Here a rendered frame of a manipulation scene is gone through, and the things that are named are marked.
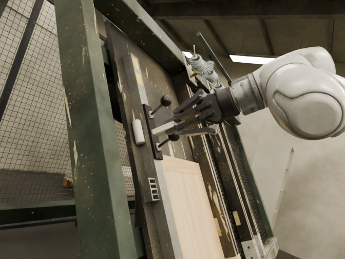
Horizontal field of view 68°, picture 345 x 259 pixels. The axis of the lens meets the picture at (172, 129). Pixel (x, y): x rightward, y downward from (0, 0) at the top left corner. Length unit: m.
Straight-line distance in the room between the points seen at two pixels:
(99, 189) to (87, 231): 0.10
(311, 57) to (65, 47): 0.64
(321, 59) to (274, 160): 4.43
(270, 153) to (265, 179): 0.46
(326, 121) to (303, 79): 0.07
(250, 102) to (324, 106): 0.22
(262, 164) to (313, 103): 4.62
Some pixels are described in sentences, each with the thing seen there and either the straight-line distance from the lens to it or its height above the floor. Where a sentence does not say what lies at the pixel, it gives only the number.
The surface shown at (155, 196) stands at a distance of 0.82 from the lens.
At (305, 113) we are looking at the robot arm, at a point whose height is 1.50.
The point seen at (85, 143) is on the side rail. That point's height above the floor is 1.34.
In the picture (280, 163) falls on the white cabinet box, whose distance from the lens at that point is 4.98.
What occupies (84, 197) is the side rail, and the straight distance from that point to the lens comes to 0.65.
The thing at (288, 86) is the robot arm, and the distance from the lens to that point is 0.45.
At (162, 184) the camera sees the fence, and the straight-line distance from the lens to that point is 0.84.
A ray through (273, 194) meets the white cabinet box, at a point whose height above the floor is 1.14.
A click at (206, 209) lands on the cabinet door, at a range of 1.21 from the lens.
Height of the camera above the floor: 1.39
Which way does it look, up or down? 4 degrees up
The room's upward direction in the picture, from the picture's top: 17 degrees clockwise
